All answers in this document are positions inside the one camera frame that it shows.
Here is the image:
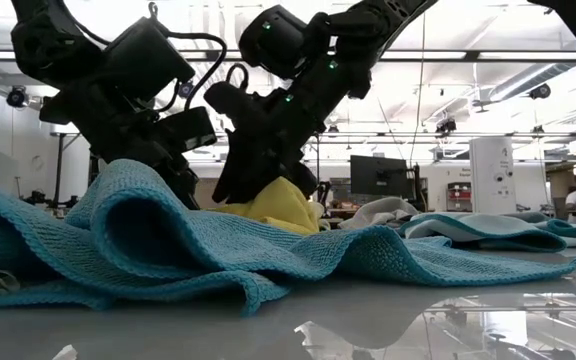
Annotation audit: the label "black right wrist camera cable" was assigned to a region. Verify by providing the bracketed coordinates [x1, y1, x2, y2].
[225, 63, 250, 92]

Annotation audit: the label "grey microfiber towel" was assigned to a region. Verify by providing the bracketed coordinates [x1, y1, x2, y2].
[337, 196, 422, 231]

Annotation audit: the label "black monitor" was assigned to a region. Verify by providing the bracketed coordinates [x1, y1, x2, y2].
[350, 154, 412, 200]

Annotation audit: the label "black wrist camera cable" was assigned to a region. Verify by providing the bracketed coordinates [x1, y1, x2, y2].
[147, 2, 228, 114]
[225, 63, 250, 92]

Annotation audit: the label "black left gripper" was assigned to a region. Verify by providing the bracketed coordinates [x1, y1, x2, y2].
[40, 92, 201, 211]

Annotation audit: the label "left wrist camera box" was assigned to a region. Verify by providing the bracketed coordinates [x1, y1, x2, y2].
[155, 105, 218, 152]

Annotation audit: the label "teal blue microfiber towel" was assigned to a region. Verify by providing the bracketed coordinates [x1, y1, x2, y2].
[0, 158, 576, 317]

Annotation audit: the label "yellow microfiber towel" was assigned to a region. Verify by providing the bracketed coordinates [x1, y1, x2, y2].
[207, 175, 322, 236]

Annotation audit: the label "light blue microfiber towel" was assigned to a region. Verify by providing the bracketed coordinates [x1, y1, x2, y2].
[400, 212, 576, 254]

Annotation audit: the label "red storage shelf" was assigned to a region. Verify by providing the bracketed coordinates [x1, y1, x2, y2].
[446, 181, 473, 212]

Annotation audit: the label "black left wrist camera cable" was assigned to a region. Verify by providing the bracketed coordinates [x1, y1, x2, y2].
[147, 2, 228, 114]

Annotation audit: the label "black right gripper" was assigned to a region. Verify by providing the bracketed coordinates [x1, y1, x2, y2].
[211, 78, 330, 204]

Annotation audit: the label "white kiosk column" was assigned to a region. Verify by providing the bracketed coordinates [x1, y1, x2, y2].
[469, 136, 518, 215]

